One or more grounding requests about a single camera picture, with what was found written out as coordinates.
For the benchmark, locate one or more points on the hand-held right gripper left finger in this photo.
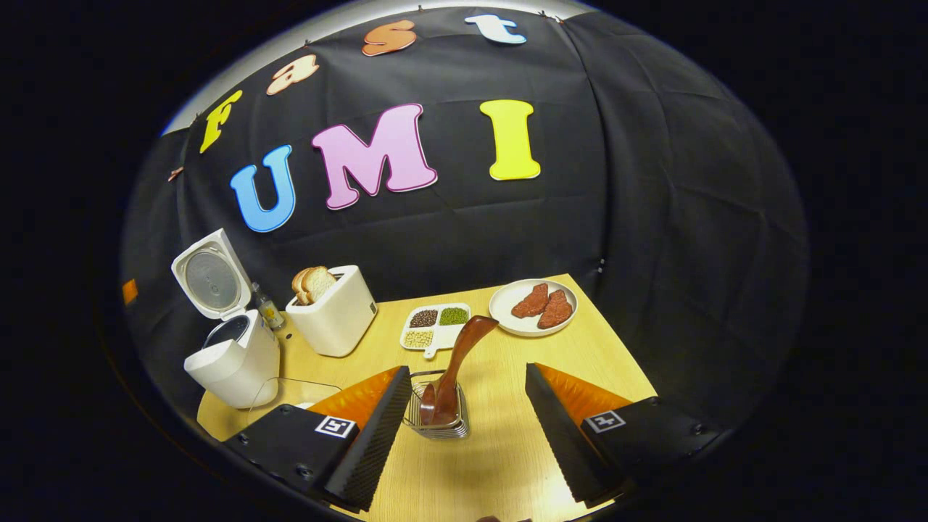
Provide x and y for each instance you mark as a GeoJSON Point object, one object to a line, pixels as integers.
{"type": "Point", "coordinates": [373, 442]}

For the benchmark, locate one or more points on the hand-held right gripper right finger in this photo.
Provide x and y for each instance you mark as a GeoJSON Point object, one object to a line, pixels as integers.
{"type": "Point", "coordinates": [558, 442]}

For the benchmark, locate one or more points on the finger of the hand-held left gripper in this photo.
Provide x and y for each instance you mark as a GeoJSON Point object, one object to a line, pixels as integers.
{"type": "Point", "coordinates": [130, 291]}

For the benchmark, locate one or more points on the white rice cooker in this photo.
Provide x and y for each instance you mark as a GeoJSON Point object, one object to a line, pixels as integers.
{"type": "Point", "coordinates": [232, 370]}

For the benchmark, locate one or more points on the brown wooden spoon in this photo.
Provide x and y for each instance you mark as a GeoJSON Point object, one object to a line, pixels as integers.
{"type": "Point", "coordinates": [464, 348]}

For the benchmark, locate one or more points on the clear plastic container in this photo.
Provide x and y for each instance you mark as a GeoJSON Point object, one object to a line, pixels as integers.
{"type": "Point", "coordinates": [290, 391]}

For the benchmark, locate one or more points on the white toaster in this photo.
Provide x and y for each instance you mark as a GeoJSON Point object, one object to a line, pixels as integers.
{"type": "Point", "coordinates": [337, 326]}

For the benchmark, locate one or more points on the white divided grain dish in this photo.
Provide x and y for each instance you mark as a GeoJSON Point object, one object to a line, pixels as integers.
{"type": "Point", "coordinates": [449, 335]}

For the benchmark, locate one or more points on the red meat slice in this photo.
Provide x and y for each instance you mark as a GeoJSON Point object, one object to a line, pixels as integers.
{"type": "Point", "coordinates": [556, 310]}
{"type": "Point", "coordinates": [531, 301]}

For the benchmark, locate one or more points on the white round plate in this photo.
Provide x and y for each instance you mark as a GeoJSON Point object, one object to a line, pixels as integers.
{"type": "Point", "coordinates": [504, 315]}

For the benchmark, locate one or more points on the small glass bottle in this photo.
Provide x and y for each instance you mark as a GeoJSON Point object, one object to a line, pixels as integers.
{"type": "Point", "coordinates": [270, 312]}

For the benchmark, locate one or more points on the toasted bread slice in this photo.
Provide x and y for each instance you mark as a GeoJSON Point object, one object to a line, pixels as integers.
{"type": "Point", "coordinates": [320, 281]}
{"type": "Point", "coordinates": [300, 285]}

